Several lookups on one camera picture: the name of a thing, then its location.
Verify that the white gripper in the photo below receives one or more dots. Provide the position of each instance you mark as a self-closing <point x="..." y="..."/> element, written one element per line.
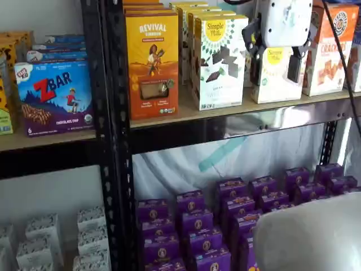
<point x="286" y="22"/>

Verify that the small white yellow-label box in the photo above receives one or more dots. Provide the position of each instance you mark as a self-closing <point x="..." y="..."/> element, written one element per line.
<point x="275" y="84"/>
<point x="247" y="70"/>

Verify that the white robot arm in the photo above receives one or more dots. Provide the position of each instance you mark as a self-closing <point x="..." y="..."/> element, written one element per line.
<point x="313" y="234"/>

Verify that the tall white mint cookie box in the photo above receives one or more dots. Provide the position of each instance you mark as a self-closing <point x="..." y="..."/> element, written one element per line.
<point x="222" y="76"/>
<point x="189" y="4"/>
<point x="210" y="13"/>
<point x="184" y="42"/>

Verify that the orange white crackers box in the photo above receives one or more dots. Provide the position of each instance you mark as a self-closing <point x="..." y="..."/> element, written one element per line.
<point x="328" y="56"/>

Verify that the wooden shelf board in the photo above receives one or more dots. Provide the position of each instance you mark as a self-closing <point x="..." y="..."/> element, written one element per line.
<point x="42" y="139"/>
<point x="211" y="113"/>

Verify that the black metal shelf beam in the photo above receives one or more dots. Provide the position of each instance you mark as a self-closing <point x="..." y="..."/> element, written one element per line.
<point x="48" y="159"/>
<point x="225" y="130"/>

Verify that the purple snack box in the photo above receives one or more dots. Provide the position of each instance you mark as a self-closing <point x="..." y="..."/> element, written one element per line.
<point x="275" y="200"/>
<point x="342" y="185"/>
<point x="328" y="172"/>
<point x="282" y="208"/>
<point x="152" y="210"/>
<point x="238" y="207"/>
<point x="161" y="248"/>
<point x="246" y="254"/>
<point x="206" y="242"/>
<point x="197" y="223"/>
<point x="310" y="192"/>
<point x="245" y="226"/>
<point x="231" y="187"/>
<point x="297" y="178"/>
<point x="213" y="261"/>
<point x="166" y="266"/>
<point x="158" y="228"/>
<point x="191" y="201"/>
<point x="263" y="186"/>

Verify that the orange Revival cracker box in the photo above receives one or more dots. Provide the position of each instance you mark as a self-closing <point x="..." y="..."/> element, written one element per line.
<point x="148" y="11"/>
<point x="139" y="1"/>
<point x="142" y="5"/>
<point x="153" y="67"/>

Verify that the blue purple ZBar box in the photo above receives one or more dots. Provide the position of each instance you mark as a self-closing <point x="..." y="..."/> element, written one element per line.
<point x="59" y="47"/>
<point x="56" y="96"/>
<point x="66" y="38"/>
<point x="56" y="56"/>

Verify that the yellow snack box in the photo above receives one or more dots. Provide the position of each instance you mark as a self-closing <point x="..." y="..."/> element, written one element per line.
<point x="5" y="113"/>
<point x="8" y="53"/>
<point x="17" y="36"/>

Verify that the teal tape strip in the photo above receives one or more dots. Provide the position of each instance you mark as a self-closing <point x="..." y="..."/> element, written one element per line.
<point x="222" y="153"/>

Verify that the white patterned carton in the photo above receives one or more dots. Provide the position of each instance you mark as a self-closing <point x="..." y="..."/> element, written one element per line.
<point x="34" y="252"/>
<point x="93" y="240"/>
<point x="5" y="242"/>
<point x="43" y="227"/>
<point x="91" y="261"/>
<point x="91" y="218"/>
<point x="34" y="268"/>

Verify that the thin black rack post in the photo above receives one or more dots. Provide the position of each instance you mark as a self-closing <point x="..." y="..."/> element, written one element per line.
<point x="328" y="141"/>

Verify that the black metal rack post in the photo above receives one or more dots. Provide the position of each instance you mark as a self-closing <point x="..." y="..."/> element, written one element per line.
<point x="119" y="141"/>
<point x="94" y="113"/>

